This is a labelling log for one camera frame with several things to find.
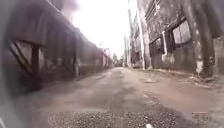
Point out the distant buildings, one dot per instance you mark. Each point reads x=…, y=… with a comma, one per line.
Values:
x=117, y=60

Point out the pale pole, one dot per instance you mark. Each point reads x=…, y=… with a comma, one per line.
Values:
x=141, y=40

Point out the long dark brick building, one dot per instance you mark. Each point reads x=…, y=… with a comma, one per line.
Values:
x=50, y=50

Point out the old brick building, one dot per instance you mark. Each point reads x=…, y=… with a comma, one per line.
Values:
x=176, y=36

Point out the robot's own part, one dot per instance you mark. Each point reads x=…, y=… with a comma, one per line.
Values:
x=149, y=126

